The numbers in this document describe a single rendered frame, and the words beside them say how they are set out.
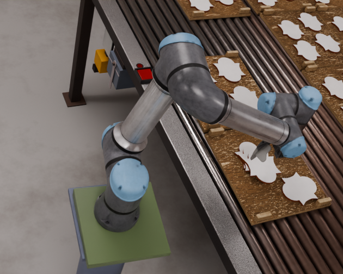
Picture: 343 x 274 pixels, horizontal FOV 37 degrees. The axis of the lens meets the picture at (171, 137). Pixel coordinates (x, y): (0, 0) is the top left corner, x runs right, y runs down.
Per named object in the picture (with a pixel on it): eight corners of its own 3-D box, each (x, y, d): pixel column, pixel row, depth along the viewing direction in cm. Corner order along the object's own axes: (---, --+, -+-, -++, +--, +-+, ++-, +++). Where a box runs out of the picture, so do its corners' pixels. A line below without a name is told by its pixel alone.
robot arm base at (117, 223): (99, 235, 165) (104, 220, 157) (89, 194, 173) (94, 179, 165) (143, 228, 171) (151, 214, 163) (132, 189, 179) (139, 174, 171)
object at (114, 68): (112, 95, 238) (118, 67, 224) (102, 75, 245) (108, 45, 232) (134, 93, 242) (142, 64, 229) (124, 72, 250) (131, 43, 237)
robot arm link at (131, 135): (99, 178, 164) (180, 62, 127) (95, 139, 173) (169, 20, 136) (133, 181, 170) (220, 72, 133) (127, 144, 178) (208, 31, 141)
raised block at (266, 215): (255, 222, 178) (258, 218, 176) (252, 218, 179) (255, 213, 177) (269, 219, 181) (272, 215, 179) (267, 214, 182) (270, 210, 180)
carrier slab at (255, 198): (251, 225, 179) (252, 223, 178) (203, 136, 201) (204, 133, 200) (329, 206, 193) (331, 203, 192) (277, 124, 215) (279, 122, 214)
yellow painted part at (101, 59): (99, 73, 253) (105, 36, 236) (93, 61, 258) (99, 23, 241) (114, 72, 257) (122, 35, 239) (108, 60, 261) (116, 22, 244)
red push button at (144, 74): (141, 82, 213) (141, 80, 212) (136, 72, 216) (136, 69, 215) (154, 80, 216) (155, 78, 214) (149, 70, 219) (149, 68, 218)
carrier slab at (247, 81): (203, 132, 202) (204, 130, 201) (167, 61, 225) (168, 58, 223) (277, 122, 216) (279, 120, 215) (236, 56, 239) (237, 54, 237)
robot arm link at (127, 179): (105, 213, 159) (114, 191, 149) (101, 176, 167) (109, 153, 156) (143, 212, 163) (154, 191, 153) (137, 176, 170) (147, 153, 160)
